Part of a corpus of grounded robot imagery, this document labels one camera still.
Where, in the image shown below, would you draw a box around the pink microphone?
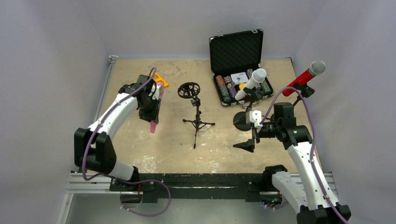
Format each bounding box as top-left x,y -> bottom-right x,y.
150,82 -> 164,133

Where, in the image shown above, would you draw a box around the black tripod mic stand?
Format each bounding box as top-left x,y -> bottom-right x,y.
177,81 -> 216,150

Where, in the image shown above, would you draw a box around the white microphone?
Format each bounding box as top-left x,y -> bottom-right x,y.
235,68 -> 267,100

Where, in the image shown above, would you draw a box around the red glitter microphone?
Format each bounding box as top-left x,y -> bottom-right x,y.
288,61 -> 326,87

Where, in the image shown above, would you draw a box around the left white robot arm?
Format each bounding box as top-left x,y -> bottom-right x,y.
74,75 -> 164,182

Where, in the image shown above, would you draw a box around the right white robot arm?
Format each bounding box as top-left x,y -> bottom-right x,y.
233,103 -> 351,224

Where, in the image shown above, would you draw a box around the yellow triangle stand far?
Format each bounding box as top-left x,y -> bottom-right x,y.
153,72 -> 169,88

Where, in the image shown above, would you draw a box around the white card deck box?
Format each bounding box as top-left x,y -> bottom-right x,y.
230,72 -> 249,85

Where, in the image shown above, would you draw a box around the black poker chip case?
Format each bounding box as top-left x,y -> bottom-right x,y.
209,28 -> 264,107

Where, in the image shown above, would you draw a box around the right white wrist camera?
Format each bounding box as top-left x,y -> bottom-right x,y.
245,110 -> 262,131

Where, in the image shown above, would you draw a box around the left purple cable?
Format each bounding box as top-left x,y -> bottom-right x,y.
81,67 -> 157,182

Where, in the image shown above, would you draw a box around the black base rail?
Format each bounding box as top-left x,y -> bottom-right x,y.
110,173 -> 285,206

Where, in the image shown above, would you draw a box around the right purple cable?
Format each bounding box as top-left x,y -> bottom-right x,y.
259,86 -> 350,224

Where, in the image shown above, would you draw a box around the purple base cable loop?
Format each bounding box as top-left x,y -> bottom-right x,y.
119,179 -> 172,217

